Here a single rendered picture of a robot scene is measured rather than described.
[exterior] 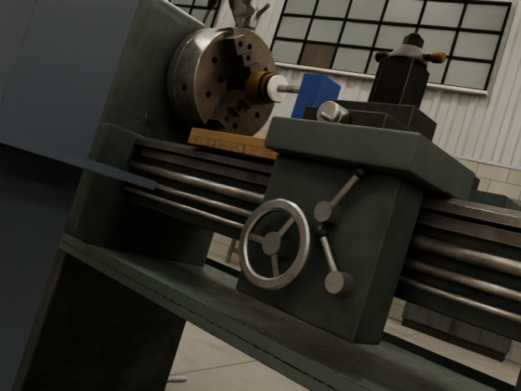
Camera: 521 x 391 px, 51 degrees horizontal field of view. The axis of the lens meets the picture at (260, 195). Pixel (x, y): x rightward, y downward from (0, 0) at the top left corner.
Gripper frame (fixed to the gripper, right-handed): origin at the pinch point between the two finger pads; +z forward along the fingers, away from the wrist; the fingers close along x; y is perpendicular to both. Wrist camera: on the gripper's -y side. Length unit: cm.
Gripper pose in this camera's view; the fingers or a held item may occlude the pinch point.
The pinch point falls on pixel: (237, 22)
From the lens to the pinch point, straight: 180.4
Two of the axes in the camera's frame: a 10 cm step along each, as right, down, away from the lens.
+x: 7.1, -0.8, 7.0
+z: -0.7, 9.8, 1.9
